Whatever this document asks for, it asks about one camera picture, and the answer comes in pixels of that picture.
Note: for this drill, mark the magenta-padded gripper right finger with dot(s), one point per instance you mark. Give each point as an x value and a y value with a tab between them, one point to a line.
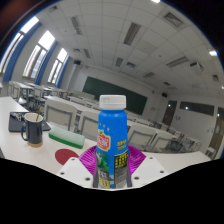
146	170

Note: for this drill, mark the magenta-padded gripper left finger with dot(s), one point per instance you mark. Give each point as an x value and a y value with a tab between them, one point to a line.
75	171

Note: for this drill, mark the blue white-capped drink bottle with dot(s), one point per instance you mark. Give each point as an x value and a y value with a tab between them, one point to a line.
111	133

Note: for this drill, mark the flat round red coaster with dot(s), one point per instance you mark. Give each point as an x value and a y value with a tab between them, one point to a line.
65	156

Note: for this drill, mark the green and white sponge block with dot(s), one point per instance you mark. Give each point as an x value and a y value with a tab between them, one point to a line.
66	136

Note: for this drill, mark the dark blue mug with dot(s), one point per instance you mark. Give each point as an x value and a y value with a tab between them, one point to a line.
33	133

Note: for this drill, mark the white classroom chairs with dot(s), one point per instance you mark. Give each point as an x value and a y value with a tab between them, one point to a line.
60	115

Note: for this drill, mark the dark classroom door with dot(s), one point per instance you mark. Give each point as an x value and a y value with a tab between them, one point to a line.
169	113

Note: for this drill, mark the brown stirring stick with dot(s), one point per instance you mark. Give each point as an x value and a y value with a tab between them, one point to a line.
39	113

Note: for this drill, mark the dark flat pad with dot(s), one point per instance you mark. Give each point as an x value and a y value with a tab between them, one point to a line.
15	126

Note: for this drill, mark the metal keys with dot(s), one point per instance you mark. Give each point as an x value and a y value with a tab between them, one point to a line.
15	116

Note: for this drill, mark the green chalkboard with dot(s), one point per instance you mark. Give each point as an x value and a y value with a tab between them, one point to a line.
113	90

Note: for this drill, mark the blue window curtains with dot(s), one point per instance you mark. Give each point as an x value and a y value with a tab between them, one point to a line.
46	61

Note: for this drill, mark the classroom windows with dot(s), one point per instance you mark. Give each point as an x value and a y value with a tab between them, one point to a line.
36	58

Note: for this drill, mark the ceiling light panels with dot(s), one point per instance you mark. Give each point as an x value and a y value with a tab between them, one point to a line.
131	33

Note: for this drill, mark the dark long wall window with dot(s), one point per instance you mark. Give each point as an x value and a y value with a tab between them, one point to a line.
196	108

